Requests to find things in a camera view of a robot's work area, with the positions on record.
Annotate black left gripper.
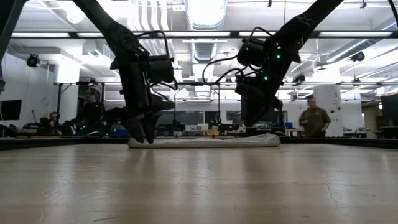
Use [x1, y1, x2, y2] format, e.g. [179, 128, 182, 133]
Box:
[110, 57, 175, 144]

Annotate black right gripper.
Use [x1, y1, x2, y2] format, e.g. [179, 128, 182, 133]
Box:
[244, 74, 284, 128]

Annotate grey microfiber towel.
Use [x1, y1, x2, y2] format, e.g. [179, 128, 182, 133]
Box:
[127, 133, 281, 149]

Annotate black computer monitor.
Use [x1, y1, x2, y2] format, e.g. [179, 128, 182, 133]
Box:
[381, 93, 398, 127]
[0, 99, 22, 121]
[241, 95, 277, 124]

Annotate blue storage bins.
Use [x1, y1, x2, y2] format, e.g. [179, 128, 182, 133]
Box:
[110, 124, 130, 138]

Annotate person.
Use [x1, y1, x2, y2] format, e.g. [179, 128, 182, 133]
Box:
[40, 111, 62, 137]
[298, 96, 332, 138]
[77, 93, 106, 137]

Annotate white square pillar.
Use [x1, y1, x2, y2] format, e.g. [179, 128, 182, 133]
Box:
[313, 85, 344, 137]

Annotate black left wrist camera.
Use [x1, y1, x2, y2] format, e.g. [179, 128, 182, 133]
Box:
[148, 55, 175, 84]

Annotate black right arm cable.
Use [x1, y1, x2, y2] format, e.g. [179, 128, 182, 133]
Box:
[201, 54, 249, 86]

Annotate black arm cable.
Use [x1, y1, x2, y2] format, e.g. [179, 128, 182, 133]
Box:
[201, 54, 249, 86]
[136, 30, 180, 100]

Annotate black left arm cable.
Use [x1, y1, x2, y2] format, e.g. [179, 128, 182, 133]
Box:
[136, 30, 180, 100]

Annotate black overhead frame beam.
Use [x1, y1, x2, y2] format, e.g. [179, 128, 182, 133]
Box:
[11, 30, 394, 39]

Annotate black metal table frame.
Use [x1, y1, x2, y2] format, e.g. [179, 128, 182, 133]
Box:
[0, 136, 398, 151]

